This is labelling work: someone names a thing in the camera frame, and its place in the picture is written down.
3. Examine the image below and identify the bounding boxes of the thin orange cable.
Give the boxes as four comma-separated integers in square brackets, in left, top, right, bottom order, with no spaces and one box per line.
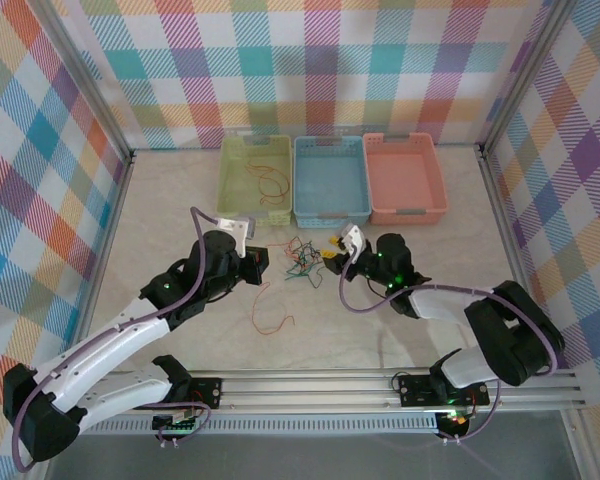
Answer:
[252,281,296,336]
[268,238,306,264]
[246,160,291,205]

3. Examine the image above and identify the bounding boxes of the pink plastic basket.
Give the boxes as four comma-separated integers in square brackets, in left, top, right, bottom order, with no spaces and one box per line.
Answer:
[362,131,450,227]

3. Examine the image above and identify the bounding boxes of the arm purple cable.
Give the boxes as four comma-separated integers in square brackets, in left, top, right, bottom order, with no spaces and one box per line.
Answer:
[9,207,256,474]
[339,249,566,444]

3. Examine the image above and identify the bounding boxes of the green plastic basket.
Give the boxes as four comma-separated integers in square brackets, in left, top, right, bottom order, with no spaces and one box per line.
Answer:
[214,134,294,230]

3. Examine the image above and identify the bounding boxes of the blue plastic basket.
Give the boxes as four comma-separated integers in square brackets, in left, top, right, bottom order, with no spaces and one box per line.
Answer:
[292,134,372,230]

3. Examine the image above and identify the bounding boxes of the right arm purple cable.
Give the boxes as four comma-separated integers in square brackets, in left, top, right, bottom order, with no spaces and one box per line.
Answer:
[339,249,566,444]

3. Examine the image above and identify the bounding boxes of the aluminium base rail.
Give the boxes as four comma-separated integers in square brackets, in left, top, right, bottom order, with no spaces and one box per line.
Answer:
[79,367,586,417]

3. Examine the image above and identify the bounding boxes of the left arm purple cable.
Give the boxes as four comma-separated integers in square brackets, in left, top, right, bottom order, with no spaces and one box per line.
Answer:
[9,207,256,474]

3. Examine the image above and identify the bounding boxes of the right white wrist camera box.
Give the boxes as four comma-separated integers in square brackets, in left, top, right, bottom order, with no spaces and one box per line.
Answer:
[338,224,365,265]

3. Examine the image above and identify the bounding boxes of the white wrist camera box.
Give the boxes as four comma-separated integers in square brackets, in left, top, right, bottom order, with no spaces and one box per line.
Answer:
[338,224,365,265]
[214,215,257,255]

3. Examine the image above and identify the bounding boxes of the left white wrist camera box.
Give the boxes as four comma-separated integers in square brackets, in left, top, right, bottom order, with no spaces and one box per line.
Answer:
[214,215,257,255]

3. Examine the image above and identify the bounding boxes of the small controller board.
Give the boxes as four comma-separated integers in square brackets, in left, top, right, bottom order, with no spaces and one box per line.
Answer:
[439,405,474,432]
[152,408,201,437]

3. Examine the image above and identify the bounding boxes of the thin black cable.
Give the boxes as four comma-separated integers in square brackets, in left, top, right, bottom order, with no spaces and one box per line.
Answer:
[302,267,326,291]

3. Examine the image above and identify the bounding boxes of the slotted grey cable duct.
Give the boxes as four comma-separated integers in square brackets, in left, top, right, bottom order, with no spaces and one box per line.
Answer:
[87,418,440,435]

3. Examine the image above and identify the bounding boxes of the aluminium frame post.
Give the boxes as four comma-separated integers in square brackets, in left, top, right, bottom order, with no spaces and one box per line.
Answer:
[478,0,579,154]
[29,0,137,166]

